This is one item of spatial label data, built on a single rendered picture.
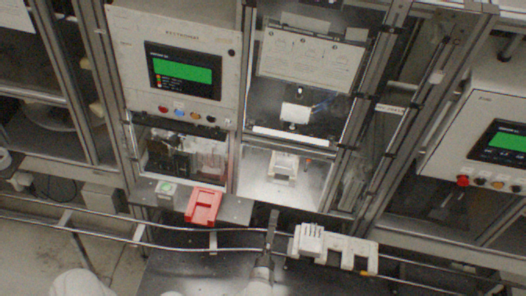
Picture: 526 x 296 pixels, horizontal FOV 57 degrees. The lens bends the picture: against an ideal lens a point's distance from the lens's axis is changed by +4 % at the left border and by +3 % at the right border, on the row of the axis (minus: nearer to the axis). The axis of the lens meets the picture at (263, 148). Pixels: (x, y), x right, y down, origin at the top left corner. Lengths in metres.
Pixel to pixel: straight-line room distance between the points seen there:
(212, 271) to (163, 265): 0.22
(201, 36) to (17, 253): 2.10
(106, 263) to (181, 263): 0.89
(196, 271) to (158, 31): 1.14
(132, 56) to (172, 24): 0.22
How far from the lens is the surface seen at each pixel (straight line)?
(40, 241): 3.23
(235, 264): 2.26
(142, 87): 1.74
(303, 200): 2.18
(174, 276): 2.24
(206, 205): 2.10
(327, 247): 2.12
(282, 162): 2.13
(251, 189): 2.18
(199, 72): 1.56
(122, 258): 3.06
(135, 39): 1.60
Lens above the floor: 2.75
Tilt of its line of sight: 52 degrees down
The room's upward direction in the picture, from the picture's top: 8 degrees clockwise
